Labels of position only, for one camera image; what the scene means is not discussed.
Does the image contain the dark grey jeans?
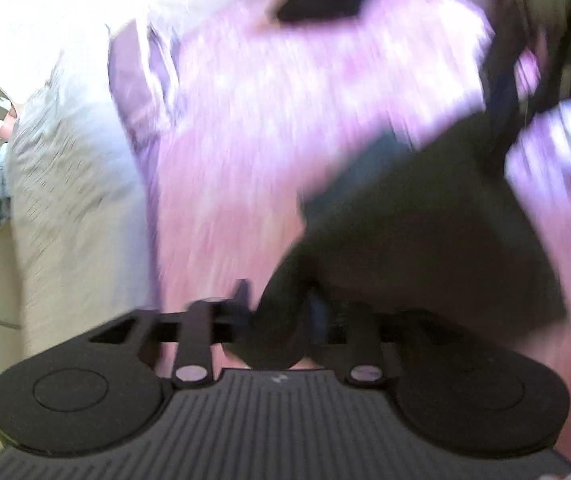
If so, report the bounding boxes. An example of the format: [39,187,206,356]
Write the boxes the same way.
[228,112,567,368]

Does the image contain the white striped duvet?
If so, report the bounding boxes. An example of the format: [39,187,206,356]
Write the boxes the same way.
[5,25,157,356]

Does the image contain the pink rose blanket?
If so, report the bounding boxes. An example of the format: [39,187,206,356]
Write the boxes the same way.
[109,0,571,461]

